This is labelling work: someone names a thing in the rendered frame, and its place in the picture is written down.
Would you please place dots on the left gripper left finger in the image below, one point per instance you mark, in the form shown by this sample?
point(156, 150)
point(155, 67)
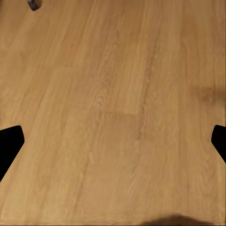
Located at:
point(11, 141)

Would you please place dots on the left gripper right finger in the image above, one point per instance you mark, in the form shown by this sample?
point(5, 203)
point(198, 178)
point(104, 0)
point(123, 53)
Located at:
point(218, 139)

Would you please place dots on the swivel chair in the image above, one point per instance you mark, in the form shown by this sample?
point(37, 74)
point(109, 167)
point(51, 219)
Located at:
point(32, 4)

